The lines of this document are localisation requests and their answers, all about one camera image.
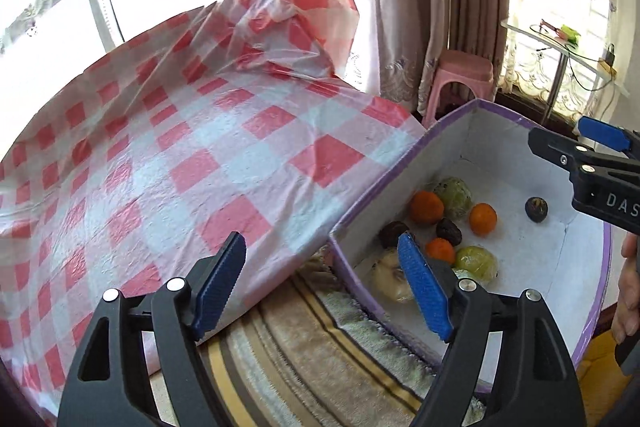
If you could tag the small green object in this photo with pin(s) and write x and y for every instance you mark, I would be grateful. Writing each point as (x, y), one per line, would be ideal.
(570, 33)

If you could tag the red checkered plastic tablecloth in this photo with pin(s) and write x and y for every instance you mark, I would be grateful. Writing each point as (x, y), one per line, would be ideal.
(175, 132)

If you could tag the glass side table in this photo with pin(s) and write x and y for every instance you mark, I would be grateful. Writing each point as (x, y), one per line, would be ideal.
(550, 44)

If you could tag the purple cardboard box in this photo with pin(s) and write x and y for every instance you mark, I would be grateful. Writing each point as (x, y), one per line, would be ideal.
(500, 147)

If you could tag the dark water chestnut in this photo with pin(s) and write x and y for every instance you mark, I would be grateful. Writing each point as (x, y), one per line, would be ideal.
(393, 233)
(448, 231)
(536, 208)

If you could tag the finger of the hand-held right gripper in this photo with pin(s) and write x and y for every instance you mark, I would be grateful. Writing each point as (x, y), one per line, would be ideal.
(560, 147)
(605, 133)

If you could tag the striped towel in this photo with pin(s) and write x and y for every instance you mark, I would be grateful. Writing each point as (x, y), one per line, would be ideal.
(325, 357)

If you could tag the green fruit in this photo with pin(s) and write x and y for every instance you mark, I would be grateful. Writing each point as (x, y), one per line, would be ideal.
(456, 194)

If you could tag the black charger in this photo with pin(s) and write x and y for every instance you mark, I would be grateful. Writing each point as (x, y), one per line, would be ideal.
(609, 56)

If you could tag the orange mandarin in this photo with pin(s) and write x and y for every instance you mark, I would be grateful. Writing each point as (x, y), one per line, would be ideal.
(441, 249)
(482, 218)
(426, 207)

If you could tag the pink plastic stool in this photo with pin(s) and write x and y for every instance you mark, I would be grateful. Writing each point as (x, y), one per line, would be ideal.
(455, 67)

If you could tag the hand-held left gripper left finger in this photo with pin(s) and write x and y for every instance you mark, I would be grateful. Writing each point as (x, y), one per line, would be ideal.
(220, 287)

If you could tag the person's right hand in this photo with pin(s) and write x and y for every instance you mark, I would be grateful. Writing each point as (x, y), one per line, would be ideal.
(629, 307)

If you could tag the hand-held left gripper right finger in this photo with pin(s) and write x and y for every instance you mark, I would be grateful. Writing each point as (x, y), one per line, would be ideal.
(425, 292)

